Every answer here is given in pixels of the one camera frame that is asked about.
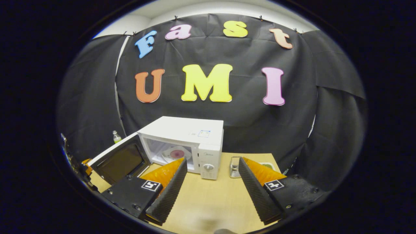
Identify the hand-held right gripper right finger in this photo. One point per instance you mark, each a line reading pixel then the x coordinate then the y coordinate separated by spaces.
pixel 256 191

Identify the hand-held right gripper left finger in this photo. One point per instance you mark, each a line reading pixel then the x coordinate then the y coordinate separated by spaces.
pixel 169 191

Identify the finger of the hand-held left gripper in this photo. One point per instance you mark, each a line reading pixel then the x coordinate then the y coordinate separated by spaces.
pixel 87 165

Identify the white plate of pink food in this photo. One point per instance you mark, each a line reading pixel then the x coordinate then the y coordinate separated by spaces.
pixel 176 153

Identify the white microwave oven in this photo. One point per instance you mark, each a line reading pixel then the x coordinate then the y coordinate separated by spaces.
pixel 182 130

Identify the divided dish of grains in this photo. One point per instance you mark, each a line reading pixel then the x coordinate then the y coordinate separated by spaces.
pixel 268 166

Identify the green drink bottle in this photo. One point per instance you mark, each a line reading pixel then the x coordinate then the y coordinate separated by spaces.
pixel 116 138

